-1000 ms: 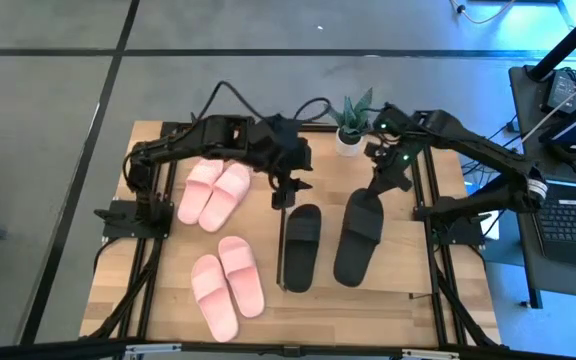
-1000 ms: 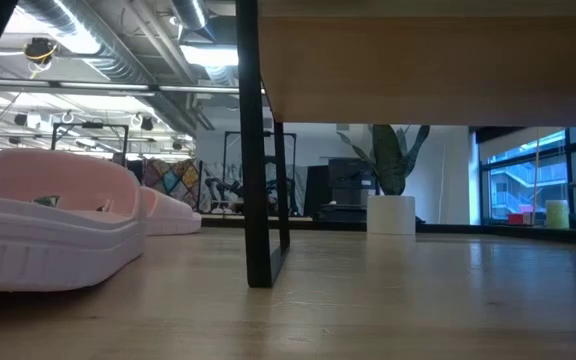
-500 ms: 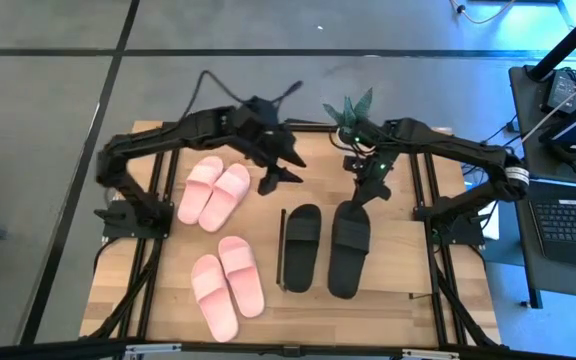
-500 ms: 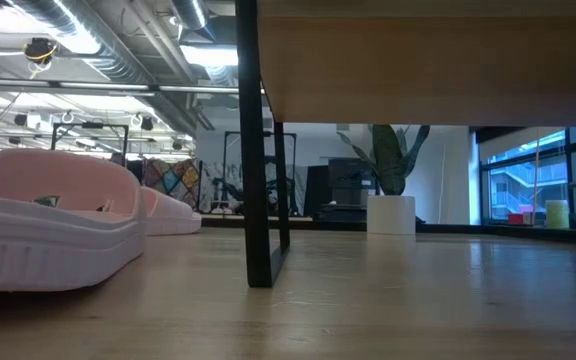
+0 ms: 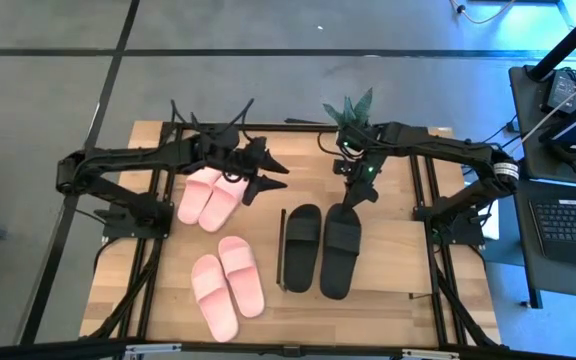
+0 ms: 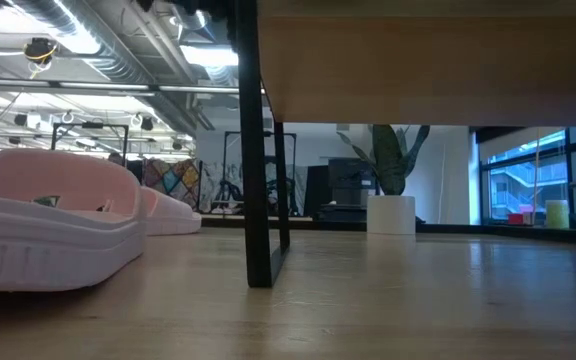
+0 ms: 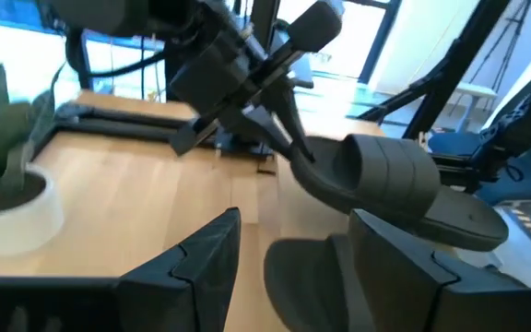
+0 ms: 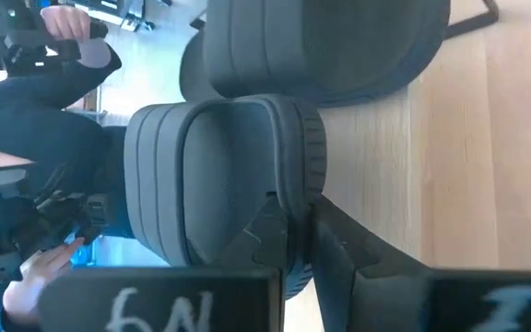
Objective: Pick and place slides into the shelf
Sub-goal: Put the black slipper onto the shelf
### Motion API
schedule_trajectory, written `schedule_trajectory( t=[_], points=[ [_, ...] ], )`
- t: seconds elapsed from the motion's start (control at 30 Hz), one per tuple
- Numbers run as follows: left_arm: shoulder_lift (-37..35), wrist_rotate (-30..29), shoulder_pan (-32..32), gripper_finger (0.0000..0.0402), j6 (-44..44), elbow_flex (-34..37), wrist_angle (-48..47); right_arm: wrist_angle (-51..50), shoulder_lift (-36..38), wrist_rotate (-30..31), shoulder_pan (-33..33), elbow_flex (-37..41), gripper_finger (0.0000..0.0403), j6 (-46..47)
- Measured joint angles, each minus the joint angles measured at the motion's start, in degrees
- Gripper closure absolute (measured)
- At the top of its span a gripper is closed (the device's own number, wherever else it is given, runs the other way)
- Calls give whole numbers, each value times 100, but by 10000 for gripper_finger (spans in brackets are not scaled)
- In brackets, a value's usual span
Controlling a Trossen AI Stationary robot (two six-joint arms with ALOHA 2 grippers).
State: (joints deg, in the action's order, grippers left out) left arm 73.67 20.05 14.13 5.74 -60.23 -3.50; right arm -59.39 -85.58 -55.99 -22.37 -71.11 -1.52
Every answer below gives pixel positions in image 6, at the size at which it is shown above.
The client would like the pink foam slide sandal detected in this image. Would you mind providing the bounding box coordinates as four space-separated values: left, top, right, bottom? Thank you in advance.
140 185 203 236
0 148 148 293

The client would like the wooden shelf with black legs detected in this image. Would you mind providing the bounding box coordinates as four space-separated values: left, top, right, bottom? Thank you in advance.
227 0 576 290

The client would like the black cabinet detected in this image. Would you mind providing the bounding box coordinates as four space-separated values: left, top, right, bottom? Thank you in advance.
327 158 377 221

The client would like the snake plant in white pot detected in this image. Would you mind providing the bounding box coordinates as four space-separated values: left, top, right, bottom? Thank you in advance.
336 123 432 236

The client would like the colourful patchwork quilt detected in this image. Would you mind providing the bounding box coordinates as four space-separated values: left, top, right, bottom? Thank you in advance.
142 158 202 212

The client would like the grey ceiling pipe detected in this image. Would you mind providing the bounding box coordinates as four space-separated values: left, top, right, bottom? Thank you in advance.
0 77 242 97

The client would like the large glass window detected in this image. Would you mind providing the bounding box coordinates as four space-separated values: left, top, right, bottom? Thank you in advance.
480 126 576 226

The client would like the yellow-green cylinder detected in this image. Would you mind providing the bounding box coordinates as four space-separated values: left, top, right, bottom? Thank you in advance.
545 199 571 230

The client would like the black metal frame stand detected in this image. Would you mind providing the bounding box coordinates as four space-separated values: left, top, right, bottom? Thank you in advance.
222 130 298 217
50 122 130 169

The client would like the silver ventilation duct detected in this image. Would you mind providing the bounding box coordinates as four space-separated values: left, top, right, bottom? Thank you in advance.
12 0 219 136

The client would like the black metal table frame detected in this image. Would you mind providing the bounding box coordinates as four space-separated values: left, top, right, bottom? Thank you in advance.
200 213 576 248

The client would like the black and yellow cable reel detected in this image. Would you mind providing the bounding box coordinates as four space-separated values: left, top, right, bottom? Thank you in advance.
23 37 59 66

